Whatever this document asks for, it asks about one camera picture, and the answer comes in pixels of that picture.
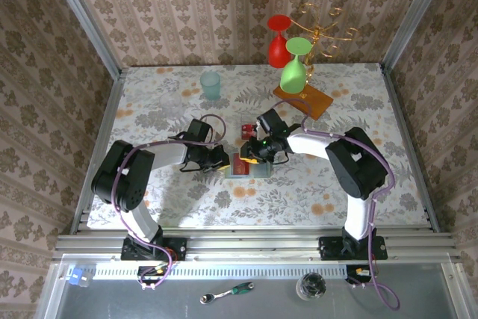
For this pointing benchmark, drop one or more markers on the grey metal sheet shelf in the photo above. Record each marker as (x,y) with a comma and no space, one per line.
(112,304)

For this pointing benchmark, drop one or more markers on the black power connector block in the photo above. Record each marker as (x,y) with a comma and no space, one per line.
(353,278)
(149,272)

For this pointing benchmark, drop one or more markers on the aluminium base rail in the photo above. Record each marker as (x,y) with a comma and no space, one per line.
(242,244)

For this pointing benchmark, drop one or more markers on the teal plastic cup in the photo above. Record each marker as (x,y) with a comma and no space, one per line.
(210,87)

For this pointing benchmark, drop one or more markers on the green wine glass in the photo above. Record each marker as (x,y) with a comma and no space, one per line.
(293,74)

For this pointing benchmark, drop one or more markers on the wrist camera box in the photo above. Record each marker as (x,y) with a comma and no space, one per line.
(272,121)
(199,131)

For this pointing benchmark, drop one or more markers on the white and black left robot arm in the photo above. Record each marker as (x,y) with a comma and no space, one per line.
(123,181)

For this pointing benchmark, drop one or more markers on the clear jar with black contents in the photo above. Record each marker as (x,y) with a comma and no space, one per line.
(310,286)

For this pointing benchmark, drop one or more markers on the wooden rack base board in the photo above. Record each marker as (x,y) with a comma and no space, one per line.
(317,104)

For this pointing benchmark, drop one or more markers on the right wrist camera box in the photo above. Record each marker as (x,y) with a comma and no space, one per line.
(272,121)

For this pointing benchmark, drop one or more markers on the clear glass tumbler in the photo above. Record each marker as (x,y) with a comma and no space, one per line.
(170,102)

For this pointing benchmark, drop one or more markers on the aluminium frame post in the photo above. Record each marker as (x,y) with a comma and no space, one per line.
(86,16)
(413,16)

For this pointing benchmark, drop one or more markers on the aluminium table side rail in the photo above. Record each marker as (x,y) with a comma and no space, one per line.
(398,117)
(107,117)

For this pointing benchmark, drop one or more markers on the green card holder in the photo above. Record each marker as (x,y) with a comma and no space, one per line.
(263,171)

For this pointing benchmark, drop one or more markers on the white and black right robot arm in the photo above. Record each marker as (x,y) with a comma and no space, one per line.
(354,169)

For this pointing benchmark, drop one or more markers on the red wine glass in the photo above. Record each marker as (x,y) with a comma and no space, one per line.
(278,52)

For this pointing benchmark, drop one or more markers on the blue and clear plastic connector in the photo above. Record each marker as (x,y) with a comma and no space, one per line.
(75,276)

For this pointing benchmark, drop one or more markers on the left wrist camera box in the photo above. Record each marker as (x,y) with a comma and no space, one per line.
(199,131)

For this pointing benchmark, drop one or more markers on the floral tablecloth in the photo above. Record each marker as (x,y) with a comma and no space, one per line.
(261,203)

